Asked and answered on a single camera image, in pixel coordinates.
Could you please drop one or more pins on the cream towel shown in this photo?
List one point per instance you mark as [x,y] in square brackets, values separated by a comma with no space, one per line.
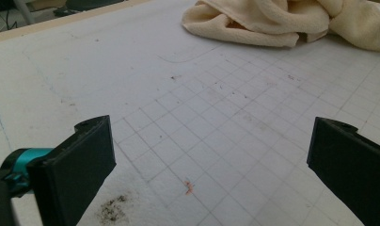
[272,19]

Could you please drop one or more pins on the black round stool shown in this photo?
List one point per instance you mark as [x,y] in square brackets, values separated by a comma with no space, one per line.
[91,3]

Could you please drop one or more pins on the white desk leg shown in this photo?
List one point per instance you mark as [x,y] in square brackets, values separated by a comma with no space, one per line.
[23,11]

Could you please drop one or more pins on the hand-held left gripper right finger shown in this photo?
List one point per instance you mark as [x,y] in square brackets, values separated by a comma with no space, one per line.
[351,169]

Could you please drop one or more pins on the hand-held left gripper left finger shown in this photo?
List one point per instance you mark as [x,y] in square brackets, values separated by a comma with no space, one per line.
[72,169]

